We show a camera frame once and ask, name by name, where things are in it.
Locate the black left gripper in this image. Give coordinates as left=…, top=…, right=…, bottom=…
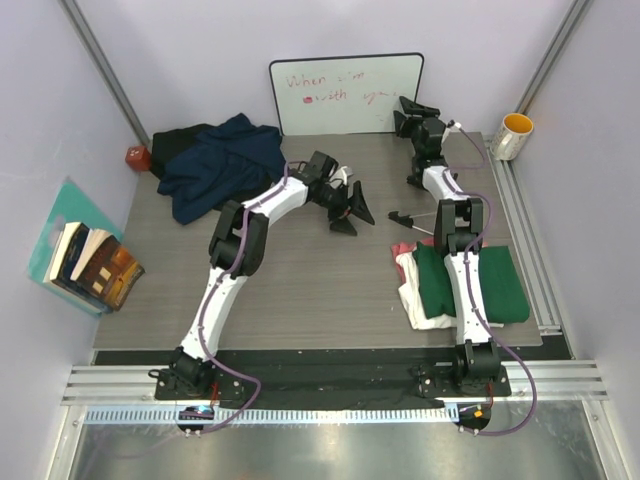
left=314, top=181, right=375, bottom=236

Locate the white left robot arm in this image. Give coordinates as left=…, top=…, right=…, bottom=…
left=158, top=151, right=375, bottom=399

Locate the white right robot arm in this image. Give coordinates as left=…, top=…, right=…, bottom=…
left=393, top=96, right=501, bottom=395

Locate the folded pink t shirt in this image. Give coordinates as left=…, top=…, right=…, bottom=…
left=391, top=237, right=434, bottom=283

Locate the small whiteboard with red writing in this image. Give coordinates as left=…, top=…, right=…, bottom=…
left=269, top=52, right=424, bottom=136

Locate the folded white t shirt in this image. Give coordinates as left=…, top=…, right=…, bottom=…
left=396, top=245, right=528, bottom=331

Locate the white mug yellow inside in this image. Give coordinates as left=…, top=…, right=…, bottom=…
left=490, top=113, right=534, bottom=161

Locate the navy blue t shirt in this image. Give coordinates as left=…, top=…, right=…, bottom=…
left=156, top=112, right=288, bottom=226

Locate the folded green t shirt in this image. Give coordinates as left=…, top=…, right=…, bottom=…
left=412, top=245, right=530, bottom=325

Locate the black t shirt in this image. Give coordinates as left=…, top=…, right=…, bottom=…
left=150, top=123, right=275, bottom=214

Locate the small red cube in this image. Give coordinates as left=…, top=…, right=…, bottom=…
left=125, top=146, right=151, bottom=172

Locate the brown cover paperback book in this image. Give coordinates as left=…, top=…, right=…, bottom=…
left=70, top=229, right=145, bottom=311

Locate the dark blue paperback book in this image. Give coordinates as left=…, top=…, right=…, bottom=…
left=43, top=222, right=104, bottom=315

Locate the teal plastic folder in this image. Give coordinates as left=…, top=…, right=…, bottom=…
left=28, top=177, right=123, bottom=317

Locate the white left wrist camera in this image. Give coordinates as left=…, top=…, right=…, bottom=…
left=329, top=166, right=353, bottom=188

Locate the black wire stand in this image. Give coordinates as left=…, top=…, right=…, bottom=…
left=387, top=211, right=434, bottom=236

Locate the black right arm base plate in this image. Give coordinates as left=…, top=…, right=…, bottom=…
left=409, top=362, right=512, bottom=399

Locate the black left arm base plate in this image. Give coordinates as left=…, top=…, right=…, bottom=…
left=148, top=369, right=255, bottom=402

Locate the white perforated cable tray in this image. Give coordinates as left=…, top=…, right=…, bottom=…
left=84, top=404, right=459, bottom=426

